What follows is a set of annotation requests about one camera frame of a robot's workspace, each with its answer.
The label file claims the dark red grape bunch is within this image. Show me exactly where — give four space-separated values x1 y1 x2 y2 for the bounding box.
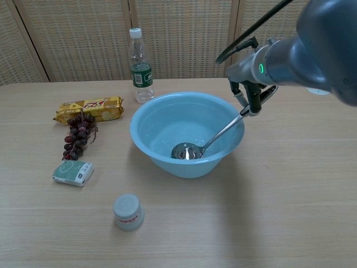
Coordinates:
61 111 99 161

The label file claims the steel ladle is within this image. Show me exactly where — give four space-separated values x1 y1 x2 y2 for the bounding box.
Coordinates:
171 107 251 160

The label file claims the blue plastic basin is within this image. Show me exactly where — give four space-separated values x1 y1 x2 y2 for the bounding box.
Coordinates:
129 92 245 179

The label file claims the clear water bottle green label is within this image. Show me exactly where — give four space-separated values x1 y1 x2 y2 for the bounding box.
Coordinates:
129 27 155 104

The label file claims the small white jar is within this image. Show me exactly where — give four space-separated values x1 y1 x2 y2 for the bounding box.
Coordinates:
112 194 145 231

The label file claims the green white tissue pack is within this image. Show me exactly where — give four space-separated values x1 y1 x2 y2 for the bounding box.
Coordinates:
51 160 95 187

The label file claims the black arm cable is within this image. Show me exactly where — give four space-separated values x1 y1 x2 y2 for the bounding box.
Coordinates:
216 0 293 65

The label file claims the yellow biscuit pack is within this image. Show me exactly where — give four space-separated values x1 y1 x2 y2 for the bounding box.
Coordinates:
52 95 125 123

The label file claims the white round table sticker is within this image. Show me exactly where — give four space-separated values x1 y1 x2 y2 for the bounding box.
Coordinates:
306 87 332 97

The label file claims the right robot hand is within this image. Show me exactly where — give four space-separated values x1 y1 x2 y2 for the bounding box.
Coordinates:
226 51 278 117

